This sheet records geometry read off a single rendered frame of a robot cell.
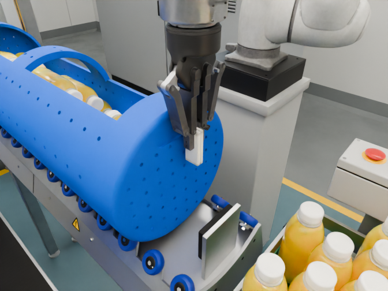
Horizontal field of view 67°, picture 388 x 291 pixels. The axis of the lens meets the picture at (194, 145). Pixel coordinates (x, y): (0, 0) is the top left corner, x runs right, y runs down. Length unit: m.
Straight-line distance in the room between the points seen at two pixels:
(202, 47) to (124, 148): 0.18
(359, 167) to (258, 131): 0.51
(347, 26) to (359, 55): 2.29
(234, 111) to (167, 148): 0.65
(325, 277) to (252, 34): 0.80
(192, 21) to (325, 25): 0.69
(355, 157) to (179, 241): 0.40
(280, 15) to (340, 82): 2.45
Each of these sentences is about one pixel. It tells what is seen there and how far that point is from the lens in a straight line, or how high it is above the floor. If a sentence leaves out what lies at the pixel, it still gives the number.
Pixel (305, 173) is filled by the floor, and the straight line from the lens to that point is 2.38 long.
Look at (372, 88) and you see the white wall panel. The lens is 3.37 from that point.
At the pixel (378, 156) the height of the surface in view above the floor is 1.11.
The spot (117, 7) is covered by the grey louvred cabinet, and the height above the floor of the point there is 0.87.
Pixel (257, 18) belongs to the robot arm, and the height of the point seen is 1.24.
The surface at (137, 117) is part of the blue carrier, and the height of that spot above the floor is 1.23.
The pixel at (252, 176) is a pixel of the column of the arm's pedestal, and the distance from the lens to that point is 1.20.
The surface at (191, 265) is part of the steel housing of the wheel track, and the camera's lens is 0.63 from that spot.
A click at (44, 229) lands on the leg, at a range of 1.75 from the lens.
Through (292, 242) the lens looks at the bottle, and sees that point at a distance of 0.57.
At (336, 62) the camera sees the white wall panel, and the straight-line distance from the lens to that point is 3.40.
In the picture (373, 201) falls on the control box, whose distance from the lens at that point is 0.68.
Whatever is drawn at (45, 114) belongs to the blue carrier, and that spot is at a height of 1.18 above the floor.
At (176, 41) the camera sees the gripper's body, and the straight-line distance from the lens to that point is 0.40.
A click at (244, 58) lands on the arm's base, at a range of 1.10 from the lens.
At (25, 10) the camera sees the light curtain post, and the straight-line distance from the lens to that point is 1.80.
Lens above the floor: 1.46
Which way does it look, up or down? 35 degrees down
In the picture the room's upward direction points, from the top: straight up
